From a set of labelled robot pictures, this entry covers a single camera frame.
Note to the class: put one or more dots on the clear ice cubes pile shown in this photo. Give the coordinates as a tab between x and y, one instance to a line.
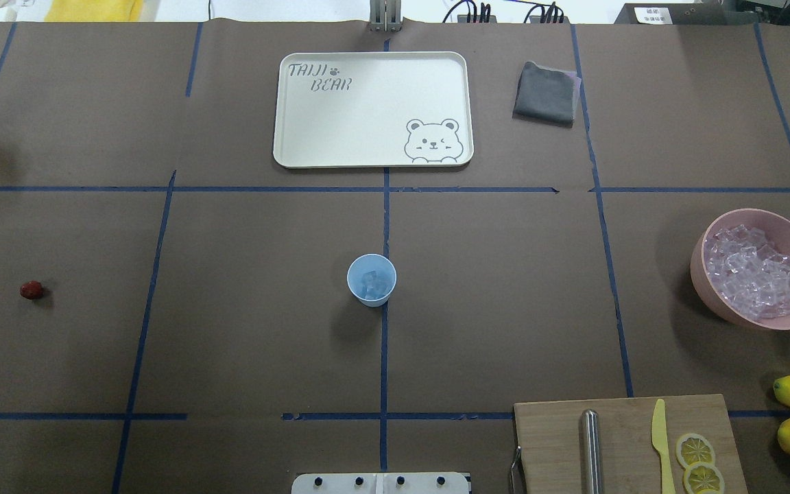
745	268

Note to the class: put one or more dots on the light blue plastic cup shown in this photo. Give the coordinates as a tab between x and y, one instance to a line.
366	263

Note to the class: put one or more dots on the cream bear serving tray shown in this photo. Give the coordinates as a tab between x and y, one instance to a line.
373	109

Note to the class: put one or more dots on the grey folded cloth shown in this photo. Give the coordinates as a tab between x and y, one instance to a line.
547	94

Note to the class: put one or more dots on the bamboo cutting board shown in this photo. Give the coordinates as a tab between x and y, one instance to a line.
549	434

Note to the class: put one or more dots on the steel muddler black tip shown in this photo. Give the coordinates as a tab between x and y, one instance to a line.
591	452

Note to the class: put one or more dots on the yellow plastic knife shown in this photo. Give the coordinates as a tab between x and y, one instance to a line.
659	440

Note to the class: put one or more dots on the lemon slice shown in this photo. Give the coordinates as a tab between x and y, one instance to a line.
694	449
703	477

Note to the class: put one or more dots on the red strawberry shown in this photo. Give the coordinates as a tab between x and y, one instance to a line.
32	290

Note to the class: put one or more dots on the yellow cloth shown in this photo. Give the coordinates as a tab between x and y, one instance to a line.
94	11

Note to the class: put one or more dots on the pink bowl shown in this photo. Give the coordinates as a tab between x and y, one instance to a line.
777	226

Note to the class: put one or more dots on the aluminium frame post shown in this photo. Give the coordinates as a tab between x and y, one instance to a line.
385	16

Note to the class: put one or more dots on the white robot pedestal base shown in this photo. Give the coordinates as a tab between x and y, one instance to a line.
398	482

